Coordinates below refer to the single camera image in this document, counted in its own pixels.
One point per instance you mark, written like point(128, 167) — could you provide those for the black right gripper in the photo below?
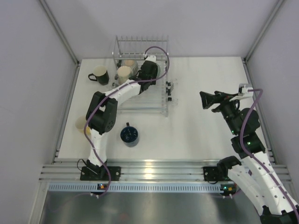
point(208, 99)

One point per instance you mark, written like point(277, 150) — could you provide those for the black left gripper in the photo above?
point(152, 82)

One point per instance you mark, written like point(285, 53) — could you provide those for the cream ribbed cup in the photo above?
point(132, 64)

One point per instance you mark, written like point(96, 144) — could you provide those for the tall cream painted mug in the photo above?
point(124, 73)

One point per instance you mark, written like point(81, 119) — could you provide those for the dark blue mug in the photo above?
point(129, 135)

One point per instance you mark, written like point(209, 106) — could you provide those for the green ceramic mug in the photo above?
point(158, 71)

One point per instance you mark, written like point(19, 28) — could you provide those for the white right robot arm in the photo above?
point(252, 171)

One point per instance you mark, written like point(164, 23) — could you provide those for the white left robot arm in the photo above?
point(102, 111)

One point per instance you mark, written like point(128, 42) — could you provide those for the clear acrylic dish rack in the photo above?
point(157, 97)

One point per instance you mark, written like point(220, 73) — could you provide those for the black mug cream interior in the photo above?
point(100, 75)

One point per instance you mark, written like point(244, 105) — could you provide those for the yellow cream cup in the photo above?
point(80, 124)

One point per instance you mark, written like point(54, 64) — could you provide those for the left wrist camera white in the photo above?
point(151, 58)

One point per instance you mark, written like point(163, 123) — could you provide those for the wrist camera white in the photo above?
point(244, 92)
point(151, 58)

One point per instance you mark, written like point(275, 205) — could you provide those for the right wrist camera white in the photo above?
point(244, 92)

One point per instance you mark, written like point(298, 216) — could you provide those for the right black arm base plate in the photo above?
point(212, 175)

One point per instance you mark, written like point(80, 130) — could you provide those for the aluminium mounting rail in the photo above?
point(133, 171)

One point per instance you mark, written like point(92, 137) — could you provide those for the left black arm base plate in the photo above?
point(96, 173)

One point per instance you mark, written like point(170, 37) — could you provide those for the grey slotted cable duct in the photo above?
point(137, 187)

